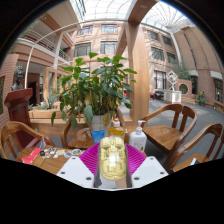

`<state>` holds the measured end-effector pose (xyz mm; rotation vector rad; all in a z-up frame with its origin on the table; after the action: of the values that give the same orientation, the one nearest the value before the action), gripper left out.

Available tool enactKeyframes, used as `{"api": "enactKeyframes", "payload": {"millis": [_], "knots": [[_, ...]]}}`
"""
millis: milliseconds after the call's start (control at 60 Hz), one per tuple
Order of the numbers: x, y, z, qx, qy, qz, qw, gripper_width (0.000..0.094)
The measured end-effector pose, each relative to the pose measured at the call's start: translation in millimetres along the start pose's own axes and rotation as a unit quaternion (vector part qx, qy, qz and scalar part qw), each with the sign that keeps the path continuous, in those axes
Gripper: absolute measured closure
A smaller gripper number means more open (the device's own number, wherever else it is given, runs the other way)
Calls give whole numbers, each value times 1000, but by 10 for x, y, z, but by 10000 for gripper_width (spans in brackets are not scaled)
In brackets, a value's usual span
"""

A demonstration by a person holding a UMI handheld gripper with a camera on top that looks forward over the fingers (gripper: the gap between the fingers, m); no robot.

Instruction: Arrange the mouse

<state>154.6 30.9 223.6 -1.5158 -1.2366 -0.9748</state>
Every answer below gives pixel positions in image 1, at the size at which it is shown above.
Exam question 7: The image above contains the pale yellow sticker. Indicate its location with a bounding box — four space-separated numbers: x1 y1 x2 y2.
54 149 66 158

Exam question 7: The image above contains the white pump dispenser bottle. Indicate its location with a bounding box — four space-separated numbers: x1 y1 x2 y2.
128 119 148 154

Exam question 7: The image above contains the red paper bag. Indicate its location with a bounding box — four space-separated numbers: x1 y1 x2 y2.
21 137 48 165

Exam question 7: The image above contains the dark red wooden pedestal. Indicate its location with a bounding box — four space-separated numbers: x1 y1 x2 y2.
3 88 35 150

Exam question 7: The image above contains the dark grey flat case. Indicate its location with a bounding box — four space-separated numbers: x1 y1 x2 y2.
188 157 199 167

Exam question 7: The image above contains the wooden planter box with plants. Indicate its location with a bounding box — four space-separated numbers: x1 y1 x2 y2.
28 94 88 130

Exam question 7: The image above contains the dark bust statue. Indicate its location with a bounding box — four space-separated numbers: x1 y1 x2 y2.
11 66 26 92

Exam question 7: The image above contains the orange dish soap bottle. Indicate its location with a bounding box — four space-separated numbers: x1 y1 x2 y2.
108 118 127 140

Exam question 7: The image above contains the dark parked car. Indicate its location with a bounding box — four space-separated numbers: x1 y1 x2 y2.
149 90 165 101

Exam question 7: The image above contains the yellow flowering shrub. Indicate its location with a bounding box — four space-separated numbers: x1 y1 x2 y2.
196 89 208 107

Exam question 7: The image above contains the white sculpture on plinth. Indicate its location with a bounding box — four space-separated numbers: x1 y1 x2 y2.
163 69 183 105

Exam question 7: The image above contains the leafy plant in white pot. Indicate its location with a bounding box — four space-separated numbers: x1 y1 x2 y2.
50 52 138 141

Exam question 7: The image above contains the yellow computer mouse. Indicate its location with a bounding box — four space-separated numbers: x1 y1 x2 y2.
98 135 128 181

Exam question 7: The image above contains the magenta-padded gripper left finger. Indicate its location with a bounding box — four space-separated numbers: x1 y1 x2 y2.
55 142 103 190

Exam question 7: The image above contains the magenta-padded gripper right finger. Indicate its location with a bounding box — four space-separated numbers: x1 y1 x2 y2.
125 143 170 190

